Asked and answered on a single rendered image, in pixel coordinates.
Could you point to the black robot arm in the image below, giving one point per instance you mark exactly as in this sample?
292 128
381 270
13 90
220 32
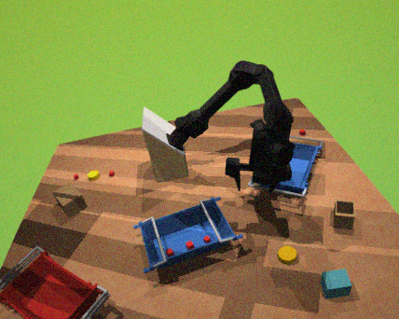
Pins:
271 138

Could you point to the teal block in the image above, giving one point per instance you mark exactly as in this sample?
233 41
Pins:
335 283

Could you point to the yellow short cylinder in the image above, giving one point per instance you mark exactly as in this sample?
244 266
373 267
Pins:
94 175
287 255

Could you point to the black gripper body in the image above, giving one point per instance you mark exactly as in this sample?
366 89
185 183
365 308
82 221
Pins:
233 166

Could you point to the blue plastic tray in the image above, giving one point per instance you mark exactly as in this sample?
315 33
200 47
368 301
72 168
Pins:
175 230

